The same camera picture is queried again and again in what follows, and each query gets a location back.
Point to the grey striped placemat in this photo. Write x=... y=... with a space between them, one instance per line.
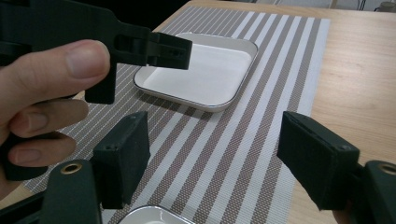
x=218 y=155

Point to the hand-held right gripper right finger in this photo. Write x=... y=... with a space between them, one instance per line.
x=317 y=161

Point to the white square plate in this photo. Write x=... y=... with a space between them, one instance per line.
x=199 y=71
x=155 y=216

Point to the white mug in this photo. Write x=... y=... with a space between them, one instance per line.
x=387 y=6

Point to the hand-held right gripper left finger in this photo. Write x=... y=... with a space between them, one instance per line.
x=121 y=161

